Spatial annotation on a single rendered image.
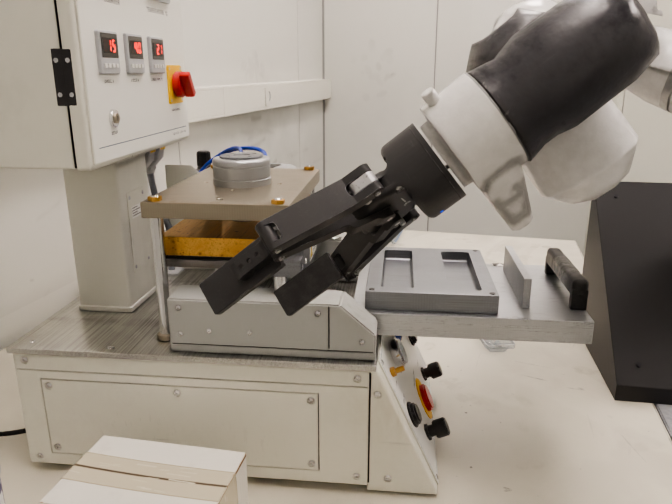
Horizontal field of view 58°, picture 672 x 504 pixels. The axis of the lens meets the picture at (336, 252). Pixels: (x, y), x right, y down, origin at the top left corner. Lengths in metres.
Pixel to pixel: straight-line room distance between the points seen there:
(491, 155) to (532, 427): 0.58
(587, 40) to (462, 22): 2.82
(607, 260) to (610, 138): 0.61
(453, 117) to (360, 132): 2.90
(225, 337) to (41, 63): 0.37
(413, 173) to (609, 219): 0.78
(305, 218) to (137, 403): 0.44
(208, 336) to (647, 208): 0.85
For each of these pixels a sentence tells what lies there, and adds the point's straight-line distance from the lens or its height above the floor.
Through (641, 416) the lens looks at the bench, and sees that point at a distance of 1.07.
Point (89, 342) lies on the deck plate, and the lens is 0.83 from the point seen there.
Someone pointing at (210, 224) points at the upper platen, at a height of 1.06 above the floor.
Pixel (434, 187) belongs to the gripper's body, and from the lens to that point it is 0.48.
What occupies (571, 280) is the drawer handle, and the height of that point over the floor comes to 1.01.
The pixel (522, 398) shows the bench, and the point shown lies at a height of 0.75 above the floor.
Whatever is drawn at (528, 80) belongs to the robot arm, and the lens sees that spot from 0.48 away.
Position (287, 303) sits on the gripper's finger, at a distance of 0.61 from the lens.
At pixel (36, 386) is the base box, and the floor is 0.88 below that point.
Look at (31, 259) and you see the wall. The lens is 1.39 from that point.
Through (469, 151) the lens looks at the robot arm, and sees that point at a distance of 0.48.
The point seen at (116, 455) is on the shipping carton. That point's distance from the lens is 0.77.
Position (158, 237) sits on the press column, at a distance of 0.76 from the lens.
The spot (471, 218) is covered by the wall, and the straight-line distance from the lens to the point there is 3.38.
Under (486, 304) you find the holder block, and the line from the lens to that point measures 0.77.
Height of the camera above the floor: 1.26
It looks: 17 degrees down
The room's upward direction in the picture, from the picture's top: straight up
